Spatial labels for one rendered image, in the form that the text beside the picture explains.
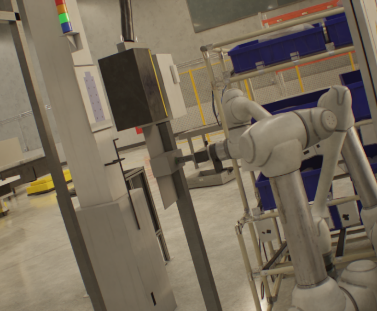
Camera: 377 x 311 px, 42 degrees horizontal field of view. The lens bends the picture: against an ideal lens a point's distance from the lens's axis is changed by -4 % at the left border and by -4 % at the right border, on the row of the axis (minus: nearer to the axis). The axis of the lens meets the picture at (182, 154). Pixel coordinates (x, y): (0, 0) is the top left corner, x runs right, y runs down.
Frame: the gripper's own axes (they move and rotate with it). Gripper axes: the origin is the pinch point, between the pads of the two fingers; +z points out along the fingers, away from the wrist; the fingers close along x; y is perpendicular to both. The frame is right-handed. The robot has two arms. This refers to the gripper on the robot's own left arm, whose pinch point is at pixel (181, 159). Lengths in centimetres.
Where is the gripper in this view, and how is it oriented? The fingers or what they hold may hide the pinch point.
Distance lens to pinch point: 227.7
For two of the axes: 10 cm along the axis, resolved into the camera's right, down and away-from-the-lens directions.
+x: -3.1, 1.8, -9.3
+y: -2.7, -9.6, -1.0
